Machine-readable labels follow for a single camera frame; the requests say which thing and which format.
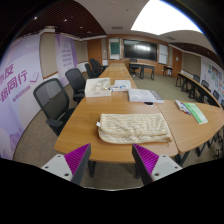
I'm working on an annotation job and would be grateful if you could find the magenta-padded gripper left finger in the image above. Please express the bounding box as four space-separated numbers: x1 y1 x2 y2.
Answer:
40 143 92 186

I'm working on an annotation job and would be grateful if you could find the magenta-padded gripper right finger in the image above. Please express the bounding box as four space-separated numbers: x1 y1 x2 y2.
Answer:
131 143 184 186

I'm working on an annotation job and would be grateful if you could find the cream zigzag knit towel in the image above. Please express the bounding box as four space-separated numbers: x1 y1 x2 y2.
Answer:
96 112 173 145

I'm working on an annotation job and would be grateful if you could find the white pack of markers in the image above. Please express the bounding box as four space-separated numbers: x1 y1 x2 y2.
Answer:
174 99 192 116

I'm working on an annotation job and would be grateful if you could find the flat white box, dark edge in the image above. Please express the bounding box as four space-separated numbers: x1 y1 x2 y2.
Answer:
127 88 165 104

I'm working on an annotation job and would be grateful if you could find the black mesh office chair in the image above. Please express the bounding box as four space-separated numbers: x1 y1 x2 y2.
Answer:
64 67 87 104
32 77 76 137

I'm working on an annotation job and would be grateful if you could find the green booklet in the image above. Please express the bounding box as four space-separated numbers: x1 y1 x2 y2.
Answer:
183 102 209 125

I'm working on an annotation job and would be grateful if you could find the open white cardboard box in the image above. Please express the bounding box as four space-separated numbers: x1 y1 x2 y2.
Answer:
84 77 112 98

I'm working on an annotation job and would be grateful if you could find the small blue and white box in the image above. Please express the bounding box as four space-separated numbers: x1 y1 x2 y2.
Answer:
109 85 128 93

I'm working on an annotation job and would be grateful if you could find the white printed paper sheet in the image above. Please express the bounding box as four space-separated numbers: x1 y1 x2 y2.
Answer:
112 79 132 91

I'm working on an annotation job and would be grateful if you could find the long curved wooden table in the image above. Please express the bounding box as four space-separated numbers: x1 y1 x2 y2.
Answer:
175 71 223 108

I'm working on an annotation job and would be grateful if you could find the row of black office chairs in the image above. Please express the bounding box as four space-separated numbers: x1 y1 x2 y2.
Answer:
84 58 105 80

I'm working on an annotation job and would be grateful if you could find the small wooden side table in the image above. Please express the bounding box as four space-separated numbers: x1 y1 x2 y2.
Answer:
162 64 174 78

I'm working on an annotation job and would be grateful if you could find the dark-legged wooden desk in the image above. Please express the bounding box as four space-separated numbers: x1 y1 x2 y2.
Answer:
128 61 156 81

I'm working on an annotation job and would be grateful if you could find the group of black office chairs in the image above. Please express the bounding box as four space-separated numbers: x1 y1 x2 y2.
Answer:
188 73 224 111

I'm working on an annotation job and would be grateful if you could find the black desk chair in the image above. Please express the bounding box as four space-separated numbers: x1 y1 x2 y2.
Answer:
128 58 139 77

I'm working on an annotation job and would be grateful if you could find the wooden door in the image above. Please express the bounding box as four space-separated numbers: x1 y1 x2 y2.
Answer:
87 39 103 66
171 48 183 79

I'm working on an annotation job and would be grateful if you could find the large white ceiling light panel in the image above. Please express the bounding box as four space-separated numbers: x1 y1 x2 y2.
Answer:
130 0 204 36

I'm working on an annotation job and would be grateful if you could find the large purple wall banner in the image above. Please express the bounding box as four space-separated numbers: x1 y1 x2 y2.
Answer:
0 34 44 161

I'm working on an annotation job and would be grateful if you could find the narrow purple wall banner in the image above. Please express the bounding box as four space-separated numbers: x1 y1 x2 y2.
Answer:
54 33 79 88

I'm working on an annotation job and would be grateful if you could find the wall of colourful posters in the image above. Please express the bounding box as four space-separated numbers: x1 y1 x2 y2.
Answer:
199 56 224 101

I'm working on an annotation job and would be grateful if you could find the large black wall screen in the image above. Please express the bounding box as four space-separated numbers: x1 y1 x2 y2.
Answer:
122 38 158 62

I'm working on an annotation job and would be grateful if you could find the green and white wall board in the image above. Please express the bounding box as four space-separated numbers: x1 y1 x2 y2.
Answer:
108 37 122 61

